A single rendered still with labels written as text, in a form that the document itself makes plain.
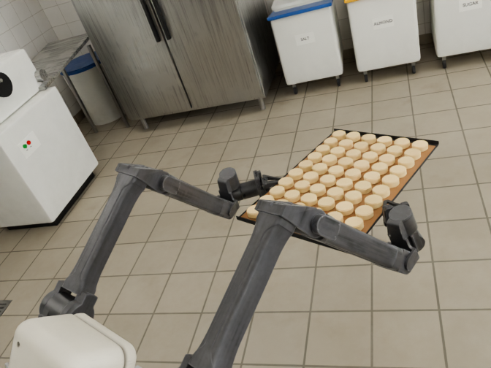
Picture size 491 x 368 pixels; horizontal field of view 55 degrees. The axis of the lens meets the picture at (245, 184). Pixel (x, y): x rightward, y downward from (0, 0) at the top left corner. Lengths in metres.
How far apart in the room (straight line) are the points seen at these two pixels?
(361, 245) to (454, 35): 3.32
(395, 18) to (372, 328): 2.61
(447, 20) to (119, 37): 2.70
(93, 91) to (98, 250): 4.18
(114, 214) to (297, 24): 3.23
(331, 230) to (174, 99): 3.63
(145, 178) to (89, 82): 4.09
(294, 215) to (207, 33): 3.31
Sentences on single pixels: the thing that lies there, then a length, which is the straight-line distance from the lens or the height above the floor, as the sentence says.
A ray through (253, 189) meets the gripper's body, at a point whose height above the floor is 1.00.
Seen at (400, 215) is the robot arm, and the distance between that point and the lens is 1.23.
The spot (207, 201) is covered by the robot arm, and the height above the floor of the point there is 1.09.
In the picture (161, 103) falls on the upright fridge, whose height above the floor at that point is 0.29.
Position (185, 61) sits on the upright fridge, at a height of 0.63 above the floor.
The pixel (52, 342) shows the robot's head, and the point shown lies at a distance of 0.92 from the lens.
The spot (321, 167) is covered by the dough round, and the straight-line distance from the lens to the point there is 1.60.
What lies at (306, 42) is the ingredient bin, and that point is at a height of 0.48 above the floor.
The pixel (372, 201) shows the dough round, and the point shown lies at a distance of 1.40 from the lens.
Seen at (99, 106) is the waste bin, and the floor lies 0.22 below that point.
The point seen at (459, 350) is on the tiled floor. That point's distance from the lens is 2.28.
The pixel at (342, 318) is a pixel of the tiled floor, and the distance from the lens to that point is 2.41.
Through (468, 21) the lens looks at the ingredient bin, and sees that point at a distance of 4.24.
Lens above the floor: 1.89
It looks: 33 degrees down
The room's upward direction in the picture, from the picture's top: 20 degrees counter-clockwise
